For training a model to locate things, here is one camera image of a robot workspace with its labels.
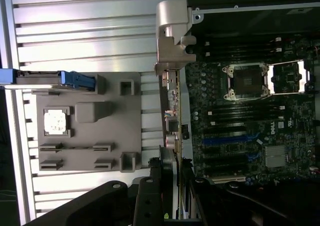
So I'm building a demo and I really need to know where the metal socket cover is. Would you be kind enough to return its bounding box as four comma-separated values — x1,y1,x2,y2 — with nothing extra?
266,61,314,94

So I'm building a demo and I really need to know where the green Dell motherboard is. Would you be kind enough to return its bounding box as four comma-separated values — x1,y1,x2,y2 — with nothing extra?
186,40,320,187

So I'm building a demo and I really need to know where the grey plastic parts rack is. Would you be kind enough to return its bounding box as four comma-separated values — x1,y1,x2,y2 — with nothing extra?
31,71,143,178

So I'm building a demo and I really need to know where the silver finned chipset heatsink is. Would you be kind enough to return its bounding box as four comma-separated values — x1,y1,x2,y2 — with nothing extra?
264,145,288,168

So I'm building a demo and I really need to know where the CPU socket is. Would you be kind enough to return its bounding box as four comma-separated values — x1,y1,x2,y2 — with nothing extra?
221,62,271,102

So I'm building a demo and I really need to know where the blue expansion slot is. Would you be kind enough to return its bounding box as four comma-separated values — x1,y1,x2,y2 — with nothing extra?
203,136,261,147

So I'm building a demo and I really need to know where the white expansion slot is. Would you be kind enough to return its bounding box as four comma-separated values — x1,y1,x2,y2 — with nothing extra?
214,175,248,183

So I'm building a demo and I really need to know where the long black expansion slot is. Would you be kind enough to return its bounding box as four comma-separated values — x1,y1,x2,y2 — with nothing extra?
203,158,246,167
203,167,246,176
203,126,248,137

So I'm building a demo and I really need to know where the silver CPU chip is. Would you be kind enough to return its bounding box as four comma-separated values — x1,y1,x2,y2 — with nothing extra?
43,108,69,134

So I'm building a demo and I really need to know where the hard disk with blue carrier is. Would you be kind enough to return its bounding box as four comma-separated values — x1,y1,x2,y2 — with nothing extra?
0,69,98,93

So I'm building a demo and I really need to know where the open black PC case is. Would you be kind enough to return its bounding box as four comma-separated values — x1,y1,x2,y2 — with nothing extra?
155,0,320,211

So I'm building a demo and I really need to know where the green RAM stick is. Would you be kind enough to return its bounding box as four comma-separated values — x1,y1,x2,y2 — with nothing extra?
39,146,116,152

